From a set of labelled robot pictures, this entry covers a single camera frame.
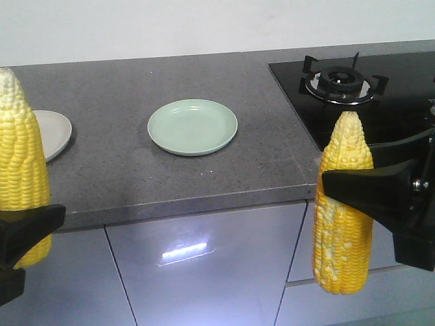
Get grey cabinet drawer fronts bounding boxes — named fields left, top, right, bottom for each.
left=275, top=202, right=434, bottom=325

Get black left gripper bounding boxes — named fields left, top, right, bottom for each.
left=0, top=204, right=66, bottom=305

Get gas burner with grate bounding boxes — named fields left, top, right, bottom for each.
left=301, top=52, right=389, bottom=105

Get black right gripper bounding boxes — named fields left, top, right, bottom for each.
left=321, top=128, right=434, bottom=272

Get grey lower cabinet door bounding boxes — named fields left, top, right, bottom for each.
left=107, top=204, right=306, bottom=325

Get black gas stove top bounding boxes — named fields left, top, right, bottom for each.
left=269, top=52, right=434, bottom=149

